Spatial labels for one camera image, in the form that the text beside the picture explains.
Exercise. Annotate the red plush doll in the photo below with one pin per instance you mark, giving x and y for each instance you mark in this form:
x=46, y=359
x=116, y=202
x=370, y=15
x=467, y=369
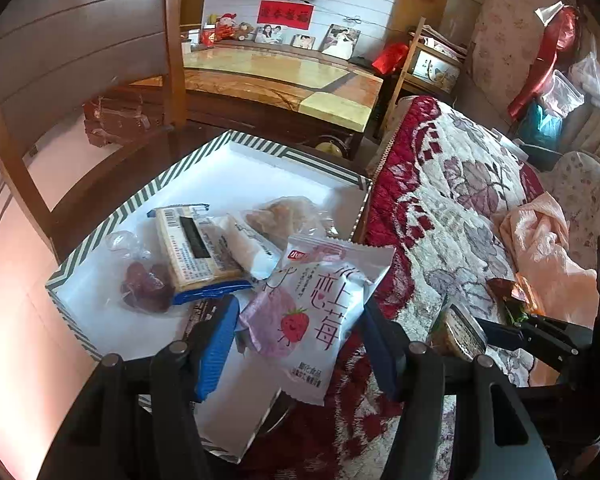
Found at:
x=225, y=26

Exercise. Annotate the large wedding photo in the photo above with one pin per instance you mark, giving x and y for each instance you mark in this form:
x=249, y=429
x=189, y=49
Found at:
x=341, y=40

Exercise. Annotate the gold table clock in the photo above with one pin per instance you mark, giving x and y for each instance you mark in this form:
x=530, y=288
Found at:
x=332, y=147

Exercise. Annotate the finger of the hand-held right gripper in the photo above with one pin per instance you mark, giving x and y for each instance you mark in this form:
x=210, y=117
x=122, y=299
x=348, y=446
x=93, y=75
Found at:
x=565, y=367
x=502, y=337

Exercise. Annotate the orange snack packet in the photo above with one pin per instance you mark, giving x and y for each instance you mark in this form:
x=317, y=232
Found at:
x=529, y=296

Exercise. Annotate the red wall sign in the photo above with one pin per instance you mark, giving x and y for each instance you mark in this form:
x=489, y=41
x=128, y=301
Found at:
x=285, y=14

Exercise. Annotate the red can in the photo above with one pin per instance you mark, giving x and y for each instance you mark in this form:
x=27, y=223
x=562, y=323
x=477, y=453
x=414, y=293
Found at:
x=207, y=37

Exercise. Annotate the clear bag of red dates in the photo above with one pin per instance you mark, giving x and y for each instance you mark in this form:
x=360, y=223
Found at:
x=140, y=285

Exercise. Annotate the floral cushion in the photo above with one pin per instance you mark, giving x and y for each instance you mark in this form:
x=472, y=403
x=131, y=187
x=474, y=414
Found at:
x=585, y=195

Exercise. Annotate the brown teddy bear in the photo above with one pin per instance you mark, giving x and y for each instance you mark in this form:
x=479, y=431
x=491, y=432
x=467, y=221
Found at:
x=242, y=31

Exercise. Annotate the small cracker packet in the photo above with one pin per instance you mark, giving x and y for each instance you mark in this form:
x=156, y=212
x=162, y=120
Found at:
x=460, y=335

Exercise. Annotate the brown snack packet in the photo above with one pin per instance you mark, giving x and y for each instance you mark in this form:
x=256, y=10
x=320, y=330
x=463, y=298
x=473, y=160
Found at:
x=501, y=291

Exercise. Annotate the green striped white cardboard box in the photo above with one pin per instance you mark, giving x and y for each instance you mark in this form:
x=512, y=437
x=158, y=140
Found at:
x=130, y=337

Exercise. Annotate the red plastic bag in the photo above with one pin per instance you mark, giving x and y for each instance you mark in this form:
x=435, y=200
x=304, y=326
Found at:
x=545, y=60

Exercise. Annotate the wooden shelf with painted drawer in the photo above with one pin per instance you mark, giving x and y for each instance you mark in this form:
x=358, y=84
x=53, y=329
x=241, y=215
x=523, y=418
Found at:
x=435, y=70

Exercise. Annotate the small framed photo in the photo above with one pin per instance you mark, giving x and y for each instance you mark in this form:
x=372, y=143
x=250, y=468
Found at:
x=304, y=41

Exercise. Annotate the peach cloth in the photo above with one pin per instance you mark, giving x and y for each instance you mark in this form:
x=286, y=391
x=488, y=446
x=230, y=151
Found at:
x=545, y=260

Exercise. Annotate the clear plastic bag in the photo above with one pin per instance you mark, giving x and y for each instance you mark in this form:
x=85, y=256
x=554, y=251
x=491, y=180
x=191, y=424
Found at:
x=562, y=95

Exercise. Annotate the marble-top cabinet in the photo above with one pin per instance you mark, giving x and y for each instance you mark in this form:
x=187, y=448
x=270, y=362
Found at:
x=260, y=75

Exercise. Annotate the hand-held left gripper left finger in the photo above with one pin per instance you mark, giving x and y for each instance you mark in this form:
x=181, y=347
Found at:
x=217, y=345

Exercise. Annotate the white strawberry snack packet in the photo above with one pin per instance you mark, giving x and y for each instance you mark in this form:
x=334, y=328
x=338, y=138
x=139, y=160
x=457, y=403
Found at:
x=320, y=290

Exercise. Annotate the black snack box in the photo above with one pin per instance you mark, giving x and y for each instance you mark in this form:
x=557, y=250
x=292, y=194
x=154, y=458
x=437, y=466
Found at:
x=202, y=312

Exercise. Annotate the teal plastic bag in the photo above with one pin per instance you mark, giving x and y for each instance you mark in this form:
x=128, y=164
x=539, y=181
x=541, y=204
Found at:
x=540, y=127

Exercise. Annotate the clear bag of brown snacks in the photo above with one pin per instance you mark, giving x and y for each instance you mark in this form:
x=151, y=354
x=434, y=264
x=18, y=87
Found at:
x=285, y=220

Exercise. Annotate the black bag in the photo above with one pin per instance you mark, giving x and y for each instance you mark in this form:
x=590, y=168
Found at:
x=540, y=156

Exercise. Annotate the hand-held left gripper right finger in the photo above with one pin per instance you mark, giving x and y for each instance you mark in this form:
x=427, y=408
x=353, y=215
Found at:
x=382, y=355

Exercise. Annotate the framed couple photo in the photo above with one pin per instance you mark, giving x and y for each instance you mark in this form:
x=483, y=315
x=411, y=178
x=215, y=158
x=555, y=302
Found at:
x=270, y=34

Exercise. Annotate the blue-edged cracker packet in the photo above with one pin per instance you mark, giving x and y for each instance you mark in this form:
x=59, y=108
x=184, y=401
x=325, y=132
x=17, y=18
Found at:
x=190, y=255

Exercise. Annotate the red gift bag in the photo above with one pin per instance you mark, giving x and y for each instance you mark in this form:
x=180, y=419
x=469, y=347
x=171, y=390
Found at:
x=390, y=58

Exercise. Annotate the wooden chair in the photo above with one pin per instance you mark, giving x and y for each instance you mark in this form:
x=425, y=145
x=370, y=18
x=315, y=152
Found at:
x=175, y=60

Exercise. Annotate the folded pale quilts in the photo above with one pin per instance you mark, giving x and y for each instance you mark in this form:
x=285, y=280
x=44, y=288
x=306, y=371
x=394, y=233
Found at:
x=592, y=132

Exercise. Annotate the red and white floral blanket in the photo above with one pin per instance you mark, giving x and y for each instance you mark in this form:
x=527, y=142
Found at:
x=455, y=185

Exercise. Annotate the white plastic bag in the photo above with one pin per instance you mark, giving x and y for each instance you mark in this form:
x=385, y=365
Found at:
x=595, y=80

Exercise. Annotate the reddish wrapped carton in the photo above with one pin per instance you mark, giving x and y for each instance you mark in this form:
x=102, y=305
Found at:
x=115, y=117

